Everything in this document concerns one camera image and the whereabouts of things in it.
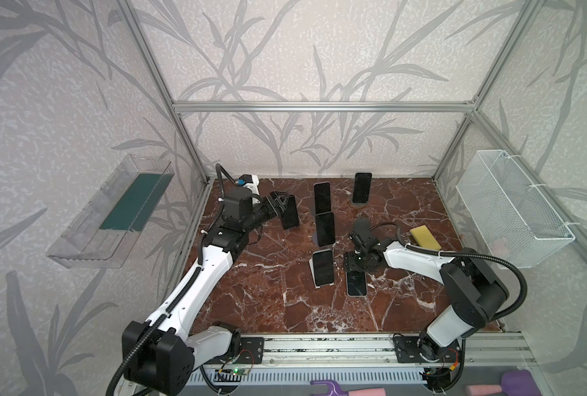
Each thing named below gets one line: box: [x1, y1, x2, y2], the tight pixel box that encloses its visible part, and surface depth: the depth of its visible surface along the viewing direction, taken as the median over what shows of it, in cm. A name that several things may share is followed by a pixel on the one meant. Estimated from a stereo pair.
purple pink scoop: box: [464, 369, 543, 396], surface depth 69 cm
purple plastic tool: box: [309, 380, 387, 396], surface depth 68 cm
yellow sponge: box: [409, 224, 442, 251], surface depth 100 cm
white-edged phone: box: [345, 270, 368, 297], surface depth 86 cm
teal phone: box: [312, 248, 335, 287], surface depth 85 cm
